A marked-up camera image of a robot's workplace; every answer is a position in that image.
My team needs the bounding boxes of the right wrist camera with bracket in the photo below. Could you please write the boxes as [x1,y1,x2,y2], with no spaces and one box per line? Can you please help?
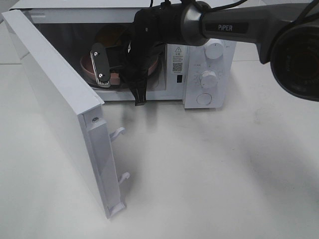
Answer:
[90,43,124,88]

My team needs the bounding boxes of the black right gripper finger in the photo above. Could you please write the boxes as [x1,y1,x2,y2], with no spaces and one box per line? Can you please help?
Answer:
[129,84,147,106]

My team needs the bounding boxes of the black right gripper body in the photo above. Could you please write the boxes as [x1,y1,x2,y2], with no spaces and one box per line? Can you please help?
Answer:
[123,6,190,88]

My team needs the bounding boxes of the burger with lettuce and cheese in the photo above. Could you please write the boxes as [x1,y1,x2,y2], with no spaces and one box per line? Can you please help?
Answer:
[95,23,126,47]

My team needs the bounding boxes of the white microwave door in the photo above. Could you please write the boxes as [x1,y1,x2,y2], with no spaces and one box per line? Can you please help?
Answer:
[3,10,130,218]

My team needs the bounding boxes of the pink round plate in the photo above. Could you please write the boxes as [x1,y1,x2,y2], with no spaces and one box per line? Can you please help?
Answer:
[80,53,160,89]

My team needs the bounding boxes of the white microwave oven body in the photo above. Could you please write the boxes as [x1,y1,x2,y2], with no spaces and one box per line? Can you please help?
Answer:
[3,0,236,114]

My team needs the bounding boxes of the white microwave knob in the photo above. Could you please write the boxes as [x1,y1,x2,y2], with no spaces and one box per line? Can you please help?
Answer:
[200,71,217,89]
[204,42,224,59]

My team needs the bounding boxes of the round white door release button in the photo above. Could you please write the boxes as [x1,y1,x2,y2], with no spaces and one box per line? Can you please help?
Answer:
[196,93,212,106]

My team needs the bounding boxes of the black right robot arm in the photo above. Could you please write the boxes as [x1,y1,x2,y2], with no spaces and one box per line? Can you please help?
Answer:
[126,0,319,106]

